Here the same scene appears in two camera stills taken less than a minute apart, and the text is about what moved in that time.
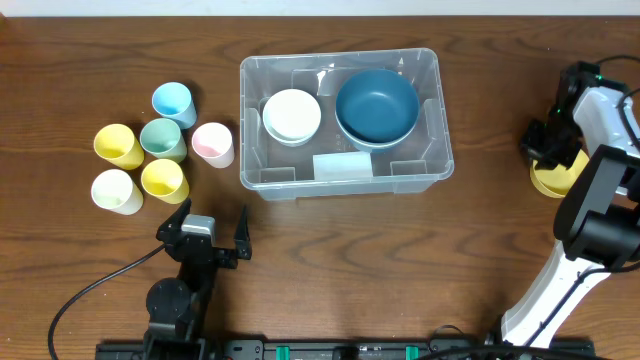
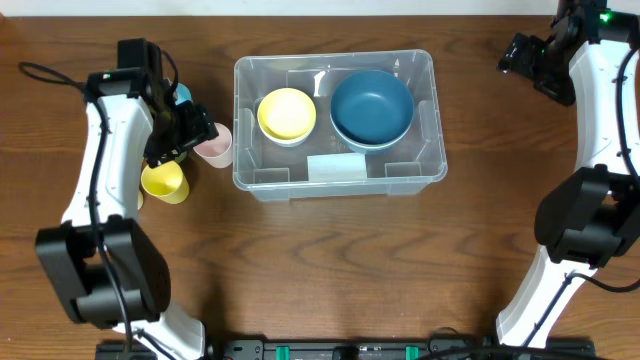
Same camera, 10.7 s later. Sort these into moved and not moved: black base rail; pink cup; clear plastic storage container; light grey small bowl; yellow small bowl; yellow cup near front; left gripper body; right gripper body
Moved: left gripper body; right gripper body; yellow small bowl; light grey small bowl
Not moved: clear plastic storage container; black base rail; pink cup; yellow cup near front
